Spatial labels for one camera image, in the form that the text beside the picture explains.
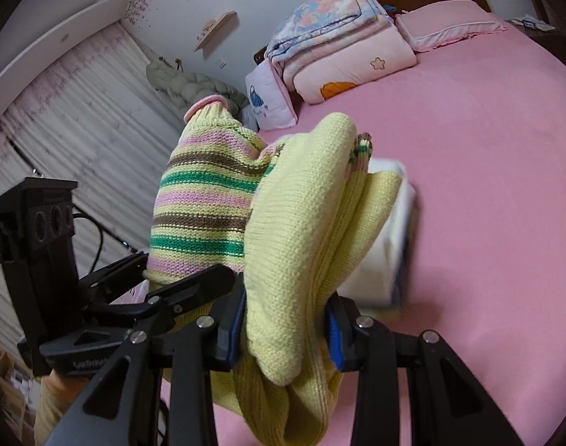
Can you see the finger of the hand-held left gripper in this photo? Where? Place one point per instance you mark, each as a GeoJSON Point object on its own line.
{"type": "Point", "coordinates": [180, 295]}
{"type": "Point", "coordinates": [115, 274]}

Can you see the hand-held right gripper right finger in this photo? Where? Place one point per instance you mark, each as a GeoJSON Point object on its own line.
{"type": "Point", "coordinates": [337, 337]}

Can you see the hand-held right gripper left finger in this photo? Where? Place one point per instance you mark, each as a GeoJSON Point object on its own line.
{"type": "Point", "coordinates": [231, 330]}

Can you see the yellow striped knit sweater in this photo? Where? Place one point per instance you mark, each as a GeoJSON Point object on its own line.
{"type": "Point", "coordinates": [292, 251]}

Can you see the person's left forearm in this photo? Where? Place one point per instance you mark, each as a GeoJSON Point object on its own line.
{"type": "Point", "coordinates": [57, 404]}

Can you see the folded blue-grey garment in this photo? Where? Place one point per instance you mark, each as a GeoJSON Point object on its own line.
{"type": "Point", "coordinates": [402, 274]}

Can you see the pale pleated curtain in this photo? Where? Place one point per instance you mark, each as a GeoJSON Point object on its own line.
{"type": "Point", "coordinates": [78, 139]}

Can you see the folded white sweater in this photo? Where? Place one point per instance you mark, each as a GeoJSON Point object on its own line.
{"type": "Point", "coordinates": [385, 241]}

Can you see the cardboard boxes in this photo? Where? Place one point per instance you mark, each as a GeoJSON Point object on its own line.
{"type": "Point", "coordinates": [6, 381]}

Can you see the white curtain pelmet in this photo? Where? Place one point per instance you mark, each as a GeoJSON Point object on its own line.
{"type": "Point", "coordinates": [55, 37]}

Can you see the bed with pink sheet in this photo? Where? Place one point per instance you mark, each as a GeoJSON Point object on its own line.
{"type": "Point", "coordinates": [473, 195]}

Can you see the grey padded cushion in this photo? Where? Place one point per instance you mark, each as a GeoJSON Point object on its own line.
{"type": "Point", "coordinates": [194, 86]}

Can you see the small printed white pillow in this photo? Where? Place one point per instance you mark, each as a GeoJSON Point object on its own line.
{"type": "Point", "coordinates": [271, 100]}

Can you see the folded pink quilt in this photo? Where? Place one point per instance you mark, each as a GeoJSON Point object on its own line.
{"type": "Point", "coordinates": [357, 60]}

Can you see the folded floral blue quilt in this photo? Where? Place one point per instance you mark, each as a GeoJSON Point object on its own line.
{"type": "Point", "coordinates": [329, 14]}

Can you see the pink ruffled pillow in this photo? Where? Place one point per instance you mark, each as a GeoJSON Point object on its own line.
{"type": "Point", "coordinates": [445, 23]}

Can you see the dark wooden nightstand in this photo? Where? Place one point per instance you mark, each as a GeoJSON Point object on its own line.
{"type": "Point", "coordinates": [550, 37]}

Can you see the white cards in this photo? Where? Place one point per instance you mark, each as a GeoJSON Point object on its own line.
{"type": "Point", "coordinates": [533, 22]}

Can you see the wooden wall shelf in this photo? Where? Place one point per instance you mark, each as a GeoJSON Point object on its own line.
{"type": "Point", "coordinates": [215, 30]}

